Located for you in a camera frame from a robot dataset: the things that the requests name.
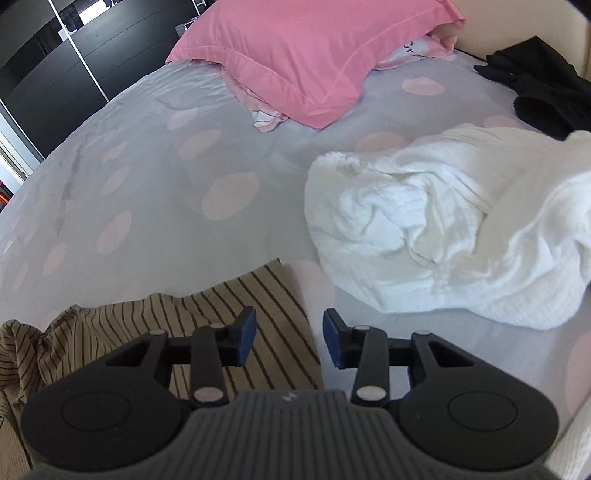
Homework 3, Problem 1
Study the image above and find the brown striped shirt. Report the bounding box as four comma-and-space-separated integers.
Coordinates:
0, 257, 326, 480

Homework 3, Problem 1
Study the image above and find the grey pink-dotted bed sheet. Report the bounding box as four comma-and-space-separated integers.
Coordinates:
1, 54, 590, 421

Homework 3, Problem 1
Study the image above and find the white crumpled garment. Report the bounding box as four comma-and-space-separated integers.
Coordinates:
304, 125, 590, 330

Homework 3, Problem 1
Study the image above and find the patterned pillow under pink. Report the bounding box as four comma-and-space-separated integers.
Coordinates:
221, 31, 458, 133

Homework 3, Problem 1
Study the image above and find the black garment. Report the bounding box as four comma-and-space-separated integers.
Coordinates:
474, 36, 590, 140

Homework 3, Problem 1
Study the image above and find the black sliding wardrobe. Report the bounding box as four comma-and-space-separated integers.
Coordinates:
1, 0, 211, 156

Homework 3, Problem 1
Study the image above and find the beige padded headboard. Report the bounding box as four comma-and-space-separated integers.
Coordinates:
454, 0, 590, 79

